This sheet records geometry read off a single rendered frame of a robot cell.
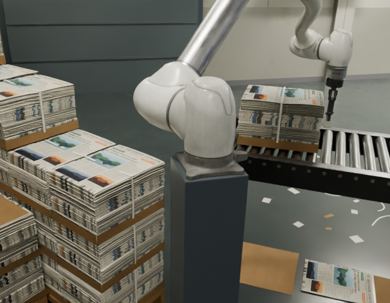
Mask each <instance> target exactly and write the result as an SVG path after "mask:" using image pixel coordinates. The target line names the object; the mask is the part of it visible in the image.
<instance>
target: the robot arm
mask: <svg viewBox="0 0 390 303"><path fill-rule="evenodd" d="M249 1H250V0H216V1H215V3H214V4H213V5H212V7H211V8H210V10H209V11H208V13H207V15H206V16H205V18H204V19H203V20H202V22H201V24H200V25H199V27H198V29H197V30H196V32H195V33H194V34H193V36H192V38H191V39H190V41H189V42H188V44H187V45H186V47H185V48H184V50H183V51H182V53H181V54H180V56H179V58H178V59H177V60H176V62H171V63H167V64H165V65H164V66H163V67H162V68H160V69H159V70H158V71H157V72H156V73H155V74H153V75H152V76H151V77H148V78H146V79H144V80H143V81H142V82H141V83H139V85H138V86H137V87H136V89H135V91H134V96H133V101H134V106H135V108H136V110H137V111H138V112H139V113H140V115H141V116H142V117H143V118H144V119H146V120H147V121H148V122H149V123H150V124H152V125H154V126H156V127H158V128H160V129H163V130H166V131H169V132H173V133H175V134H177V136H178V137H180V139H181V140H184V151H178V152H176V153H175V159H177V160H178V161H179V163H180V165H181V166H182V168H183V170H184V171H185V173H186V179H188V180H196V179H201V178H207V177H217V176H228V175H242V174H244V168H243V167H241V166H239V165H238V164H237V162H241V161H244V160H247V159H248V154H247V152H246V151H236V150H233V148H234V141H235V130H236V106H235V99H234V95H233V93H232V90H231V88H230V86H229V85H228V84H227V83H226V82H225V81H224V80H222V79H220V78H216V77H212V76H202V75H203V73H204V72H205V70H206V68H207V67H208V66H209V64H210V62H211V61H212V59H213V57H214V56H215V54H216V53H217V51H218V50H219V48H220V46H221V45H222V43H223V42H224V40H225V38H226V37H227V36H228V34H229V32H230V31H231V29H232V27H233V26H234V25H235V22H236V21H237V20H238V18H239V16H240V15H241V13H242V12H243V10H244V9H245V7H246V5H247V4H248V2H249ZM301 1H302V3H303V4H304V5H305V10H304V11H303V13H302V15H301V16H300V18H299V20H298V22H297V23H296V27H295V36H293V37H292V38H291V40H290V41H289V49H290V51H291V52H292V53H293V54H294V55H297V56H298V57H302V58H306V59H310V60H322V61H325V62H327V69H326V71H327V73H326V77H327V79H326V86H328V87H331V89H329V96H328V100H329V103H328V108H327V112H326V113H325V114H326V119H325V123H324V127H328V128H331V124H332V117H333V113H334V112H333V107H334V103H335V100H336V96H337V94H338V90H336V89H337V88H341V87H342V86H343V83H344V78H346V75H347V69H348V64H349V62H350V60H351V55H352V51H353V34H352V32H351V31H349V30H347V29H335V30H334V31H333V32H332V33H331V35H330V38H327V37H322V36H321V35H320V34H318V33H316V32H315V31H314V30H312V29H308V28H309V27H310V26H311V25H312V24H313V22H314V21H315V20H316V18H317V17H318V16H319V14H320V13H321V9H322V6H323V0H301Z"/></svg>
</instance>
